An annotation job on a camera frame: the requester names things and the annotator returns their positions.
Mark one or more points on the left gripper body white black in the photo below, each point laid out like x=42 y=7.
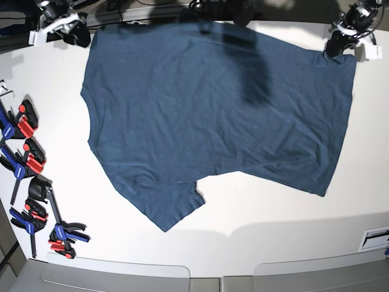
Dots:
x=348 y=30

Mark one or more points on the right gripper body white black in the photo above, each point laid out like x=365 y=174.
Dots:
x=54 y=20

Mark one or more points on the dark blue T-shirt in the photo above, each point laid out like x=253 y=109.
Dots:
x=174 y=103

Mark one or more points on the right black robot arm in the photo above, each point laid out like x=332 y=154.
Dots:
x=62 y=6

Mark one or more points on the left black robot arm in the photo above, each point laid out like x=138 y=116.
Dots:
x=355 y=27

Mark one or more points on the metal hex key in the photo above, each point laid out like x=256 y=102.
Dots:
x=4 y=89

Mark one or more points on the top blue red bar clamp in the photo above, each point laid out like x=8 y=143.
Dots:
x=20 y=126

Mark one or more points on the blue red bar clamp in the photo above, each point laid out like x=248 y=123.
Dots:
x=32 y=220
x=20 y=126
x=64 y=234
x=30 y=164

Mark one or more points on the bottom blue red bar clamp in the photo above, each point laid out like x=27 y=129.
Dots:
x=64 y=234

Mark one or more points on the right grey chair back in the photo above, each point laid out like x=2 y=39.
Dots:
x=366 y=271

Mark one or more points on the grey chair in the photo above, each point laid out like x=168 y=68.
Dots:
x=366 y=271
x=81 y=274

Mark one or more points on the left grey chair back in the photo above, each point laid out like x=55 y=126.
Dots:
x=81 y=274

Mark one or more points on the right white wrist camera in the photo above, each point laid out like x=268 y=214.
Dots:
x=37 y=38

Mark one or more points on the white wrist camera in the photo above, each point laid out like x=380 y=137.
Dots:
x=37 y=38
x=372 y=52

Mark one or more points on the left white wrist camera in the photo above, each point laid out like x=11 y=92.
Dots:
x=372 y=52

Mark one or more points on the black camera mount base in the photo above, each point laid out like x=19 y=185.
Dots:
x=243 y=12

